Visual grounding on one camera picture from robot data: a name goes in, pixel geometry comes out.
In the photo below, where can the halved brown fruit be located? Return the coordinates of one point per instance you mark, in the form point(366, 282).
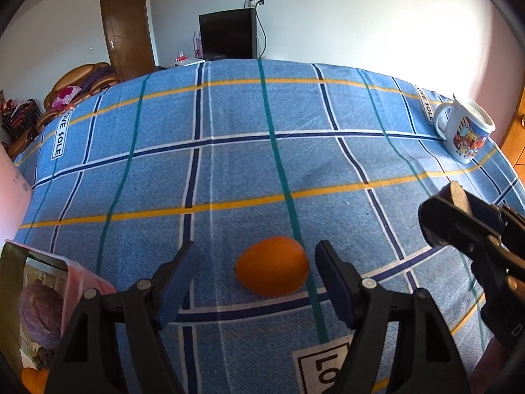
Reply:
point(455, 195)

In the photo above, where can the white printed mug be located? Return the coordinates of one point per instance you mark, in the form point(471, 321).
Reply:
point(467, 131)

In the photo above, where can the purple passion fruit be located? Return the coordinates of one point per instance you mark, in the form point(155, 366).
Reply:
point(39, 312)

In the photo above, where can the white wall socket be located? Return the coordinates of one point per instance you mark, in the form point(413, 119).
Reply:
point(255, 1)

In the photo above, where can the small round orange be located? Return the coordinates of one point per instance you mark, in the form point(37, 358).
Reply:
point(35, 379)

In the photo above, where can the dark brown door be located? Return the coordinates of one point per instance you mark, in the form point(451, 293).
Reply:
point(127, 33)

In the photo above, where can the white low table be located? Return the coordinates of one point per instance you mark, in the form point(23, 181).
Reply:
point(188, 63)

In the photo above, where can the light wooden door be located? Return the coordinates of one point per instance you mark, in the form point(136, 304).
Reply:
point(516, 147)

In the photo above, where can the pink tin box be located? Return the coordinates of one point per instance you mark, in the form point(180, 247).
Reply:
point(84, 281)

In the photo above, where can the blue plaid tablecloth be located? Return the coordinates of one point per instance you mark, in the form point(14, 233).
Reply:
point(246, 152)

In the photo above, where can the stack of dark chairs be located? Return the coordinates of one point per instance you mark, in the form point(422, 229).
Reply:
point(18, 119)

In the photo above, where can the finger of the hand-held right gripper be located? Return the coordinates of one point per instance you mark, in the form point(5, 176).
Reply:
point(498, 217)
point(447, 225)

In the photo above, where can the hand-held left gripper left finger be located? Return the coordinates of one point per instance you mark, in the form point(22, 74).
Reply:
point(180, 279)

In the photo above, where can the brown leather armchair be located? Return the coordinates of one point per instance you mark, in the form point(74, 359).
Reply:
point(92, 76)

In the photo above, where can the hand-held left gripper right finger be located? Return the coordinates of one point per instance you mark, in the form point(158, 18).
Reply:
point(332, 279)

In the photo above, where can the person's right hand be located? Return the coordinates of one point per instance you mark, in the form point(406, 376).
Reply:
point(488, 369)

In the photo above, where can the black television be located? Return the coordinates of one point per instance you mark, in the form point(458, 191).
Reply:
point(225, 33)

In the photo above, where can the pink electric kettle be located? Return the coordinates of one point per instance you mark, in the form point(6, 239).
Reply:
point(10, 197)

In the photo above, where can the oval orange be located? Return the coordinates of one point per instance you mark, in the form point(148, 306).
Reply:
point(272, 266)

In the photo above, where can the pink floral pillow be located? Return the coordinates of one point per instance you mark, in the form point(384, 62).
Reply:
point(66, 93)

